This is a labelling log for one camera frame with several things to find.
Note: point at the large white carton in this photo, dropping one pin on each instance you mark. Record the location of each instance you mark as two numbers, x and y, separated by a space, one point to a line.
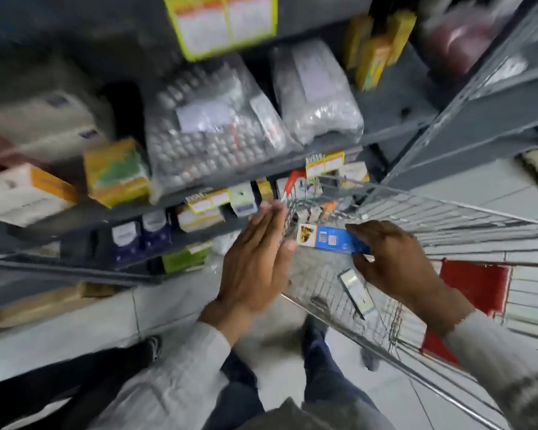
40 125

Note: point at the red plastic bag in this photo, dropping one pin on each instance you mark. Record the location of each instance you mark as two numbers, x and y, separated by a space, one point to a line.
461 35

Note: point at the small yellow shelf price label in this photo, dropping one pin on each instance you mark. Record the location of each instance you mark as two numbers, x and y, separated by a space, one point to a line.
325 164
208 201

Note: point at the white yellow medicine box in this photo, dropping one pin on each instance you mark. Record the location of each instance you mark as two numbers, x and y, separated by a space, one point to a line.
200 219

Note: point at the person's left hand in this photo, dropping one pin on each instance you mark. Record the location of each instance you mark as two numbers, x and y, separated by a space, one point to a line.
251 268

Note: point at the person's right forearm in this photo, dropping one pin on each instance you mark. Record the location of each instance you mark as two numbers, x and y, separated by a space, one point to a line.
493 358

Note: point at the white green medicine box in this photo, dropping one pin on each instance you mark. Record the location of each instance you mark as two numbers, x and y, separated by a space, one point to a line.
357 293

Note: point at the flat brown cardboard sheet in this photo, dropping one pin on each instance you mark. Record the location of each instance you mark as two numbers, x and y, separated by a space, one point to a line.
40 304

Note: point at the person's left forearm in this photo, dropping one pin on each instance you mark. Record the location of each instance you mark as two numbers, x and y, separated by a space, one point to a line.
175 380

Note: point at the white box with orange corner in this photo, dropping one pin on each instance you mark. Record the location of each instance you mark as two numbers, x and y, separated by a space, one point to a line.
354 172

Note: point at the clear bag of white tablets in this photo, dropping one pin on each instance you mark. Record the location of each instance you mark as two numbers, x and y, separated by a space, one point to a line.
316 93

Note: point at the yellow green medicine box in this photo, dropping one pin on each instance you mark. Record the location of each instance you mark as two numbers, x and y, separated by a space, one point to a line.
116 172

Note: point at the yellow framed price label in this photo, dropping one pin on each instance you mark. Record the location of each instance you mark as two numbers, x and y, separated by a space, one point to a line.
222 22

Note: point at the person's right thumb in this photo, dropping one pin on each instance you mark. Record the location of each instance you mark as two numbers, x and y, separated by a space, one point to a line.
361 230

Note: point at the dark blue medicine box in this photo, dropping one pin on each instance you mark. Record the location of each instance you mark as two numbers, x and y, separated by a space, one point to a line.
157 230
126 241

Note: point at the pale green medicine box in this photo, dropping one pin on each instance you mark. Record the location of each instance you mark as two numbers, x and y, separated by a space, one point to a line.
243 200

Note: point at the white orange medicine box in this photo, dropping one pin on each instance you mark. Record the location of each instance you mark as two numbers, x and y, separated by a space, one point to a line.
22 196

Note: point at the person's left thumb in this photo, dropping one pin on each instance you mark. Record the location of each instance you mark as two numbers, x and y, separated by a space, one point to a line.
288 248

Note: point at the bright green medicine box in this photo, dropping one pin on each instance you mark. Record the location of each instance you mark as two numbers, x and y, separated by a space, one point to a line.
186 259

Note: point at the person's right hand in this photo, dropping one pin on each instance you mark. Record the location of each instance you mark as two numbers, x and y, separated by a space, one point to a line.
399 264

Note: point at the small yellow medicine box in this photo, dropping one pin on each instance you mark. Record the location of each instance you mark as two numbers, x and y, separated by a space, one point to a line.
265 190

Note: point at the black cart wheel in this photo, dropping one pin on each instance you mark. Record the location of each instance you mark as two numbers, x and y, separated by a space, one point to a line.
370 360

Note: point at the grey metal shelving unit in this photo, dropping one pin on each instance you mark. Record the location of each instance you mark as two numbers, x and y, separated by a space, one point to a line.
116 40
484 116

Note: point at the white red medicine box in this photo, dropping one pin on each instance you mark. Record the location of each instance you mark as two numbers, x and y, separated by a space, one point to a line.
291 185

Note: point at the large clear bag of blister packs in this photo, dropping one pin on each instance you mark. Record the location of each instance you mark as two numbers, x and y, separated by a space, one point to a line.
206 134

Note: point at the red cart seat flap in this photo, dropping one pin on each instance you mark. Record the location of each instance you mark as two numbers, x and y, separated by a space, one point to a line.
475 282

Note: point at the person's grey shirt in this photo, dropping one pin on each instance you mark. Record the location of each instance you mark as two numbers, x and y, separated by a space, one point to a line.
314 416

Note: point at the person's blue jeans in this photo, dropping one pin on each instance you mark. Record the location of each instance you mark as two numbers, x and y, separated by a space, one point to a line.
323 367

